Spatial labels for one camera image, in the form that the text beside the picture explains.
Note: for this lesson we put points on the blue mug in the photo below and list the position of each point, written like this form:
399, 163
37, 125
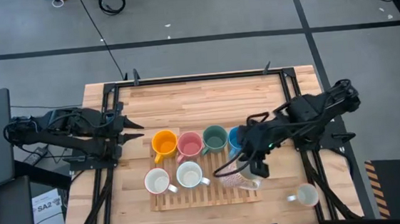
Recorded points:
233, 139

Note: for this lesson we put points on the white mug yellow rim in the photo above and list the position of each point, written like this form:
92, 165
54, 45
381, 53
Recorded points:
237, 178

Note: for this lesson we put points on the black power adapter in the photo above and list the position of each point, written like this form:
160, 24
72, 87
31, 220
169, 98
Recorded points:
33, 159

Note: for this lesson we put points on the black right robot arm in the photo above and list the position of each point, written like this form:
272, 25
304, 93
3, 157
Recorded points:
314, 110

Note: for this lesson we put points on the pink mug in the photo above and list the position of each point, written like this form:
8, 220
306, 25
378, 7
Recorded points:
190, 146

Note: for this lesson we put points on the green mug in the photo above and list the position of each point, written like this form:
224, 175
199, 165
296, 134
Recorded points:
214, 139

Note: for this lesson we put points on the white mug orange rim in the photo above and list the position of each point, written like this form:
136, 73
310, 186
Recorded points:
307, 194

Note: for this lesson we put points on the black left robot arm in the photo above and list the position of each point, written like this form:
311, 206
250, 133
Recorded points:
62, 137

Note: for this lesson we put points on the white SA2 box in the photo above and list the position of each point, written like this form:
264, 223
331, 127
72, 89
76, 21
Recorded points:
47, 217

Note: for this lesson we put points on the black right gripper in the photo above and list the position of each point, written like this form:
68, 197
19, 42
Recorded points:
259, 139

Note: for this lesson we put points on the black aluminium table frame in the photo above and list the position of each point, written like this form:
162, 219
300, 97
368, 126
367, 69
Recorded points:
201, 78

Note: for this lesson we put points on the wooden slatted shelf rack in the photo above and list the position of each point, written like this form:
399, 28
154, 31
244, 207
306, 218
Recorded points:
207, 204

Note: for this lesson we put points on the white blue-patterned mug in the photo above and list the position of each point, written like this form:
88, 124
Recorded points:
189, 177

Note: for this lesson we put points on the white patterned mug red rim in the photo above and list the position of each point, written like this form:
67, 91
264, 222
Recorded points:
157, 181

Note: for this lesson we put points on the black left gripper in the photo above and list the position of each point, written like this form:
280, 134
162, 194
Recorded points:
113, 127

